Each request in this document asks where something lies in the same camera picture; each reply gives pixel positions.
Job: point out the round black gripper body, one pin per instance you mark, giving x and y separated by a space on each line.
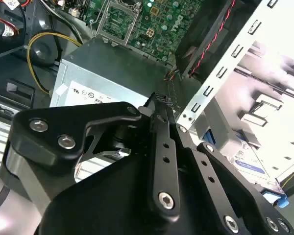
107 200

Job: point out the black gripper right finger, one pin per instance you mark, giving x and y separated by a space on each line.
208 171

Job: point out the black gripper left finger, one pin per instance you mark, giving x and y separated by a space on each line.
51 127

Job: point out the hard disk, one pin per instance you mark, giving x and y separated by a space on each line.
247 166

